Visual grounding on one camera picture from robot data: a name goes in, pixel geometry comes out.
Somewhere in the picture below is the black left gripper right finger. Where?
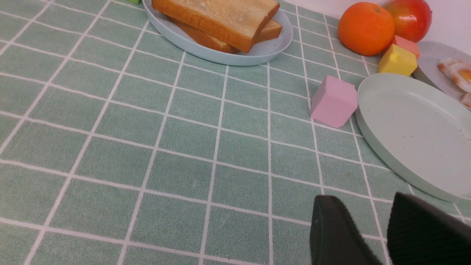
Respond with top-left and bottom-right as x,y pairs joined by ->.
387,192 -> 471,265

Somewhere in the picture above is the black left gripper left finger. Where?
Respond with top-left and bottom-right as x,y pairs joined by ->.
310,195 -> 382,265

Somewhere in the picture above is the toast slice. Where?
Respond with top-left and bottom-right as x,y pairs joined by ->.
152,0 -> 280,53
168,17 -> 283,54

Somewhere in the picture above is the fried egg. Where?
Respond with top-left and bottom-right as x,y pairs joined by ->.
460,93 -> 471,109
437,58 -> 471,93

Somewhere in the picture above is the mint green plate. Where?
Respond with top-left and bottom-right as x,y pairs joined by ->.
355,73 -> 471,203

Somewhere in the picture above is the fried egg front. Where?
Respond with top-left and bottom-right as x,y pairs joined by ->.
437,58 -> 471,93

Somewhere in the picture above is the yellow cube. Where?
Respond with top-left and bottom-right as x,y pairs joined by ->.
378,44 -> 418,77

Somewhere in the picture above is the grey plate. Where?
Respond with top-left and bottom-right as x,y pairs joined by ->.
413,41 -> 471,101

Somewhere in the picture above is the salmon pink cube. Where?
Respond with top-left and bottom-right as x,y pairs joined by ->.
390,35 -> 421,59

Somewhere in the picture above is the orange fruit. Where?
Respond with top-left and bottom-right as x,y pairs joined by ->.
337,2 -> 395,56

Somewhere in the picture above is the red apple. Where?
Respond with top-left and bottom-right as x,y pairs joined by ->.
383,0 -> 432,43

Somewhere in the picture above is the light blue plate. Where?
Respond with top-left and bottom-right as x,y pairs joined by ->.
143,0 -> 293,67

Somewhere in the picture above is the green cube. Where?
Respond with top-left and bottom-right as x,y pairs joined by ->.
128,0 -> 142,5

